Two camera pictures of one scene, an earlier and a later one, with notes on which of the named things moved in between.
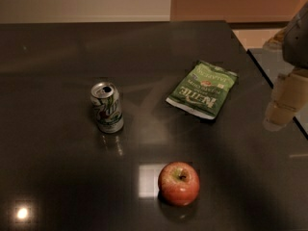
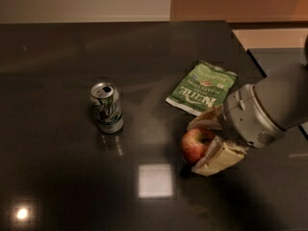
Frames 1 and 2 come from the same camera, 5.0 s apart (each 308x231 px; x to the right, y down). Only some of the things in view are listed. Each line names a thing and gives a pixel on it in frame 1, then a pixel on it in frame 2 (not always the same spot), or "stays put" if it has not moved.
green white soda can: x=106 y=100 stays put
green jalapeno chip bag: x=203 y=90 stays put
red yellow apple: x=178 y=184 to x=195 y=142
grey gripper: x=296 y=43 to x=247 y=115
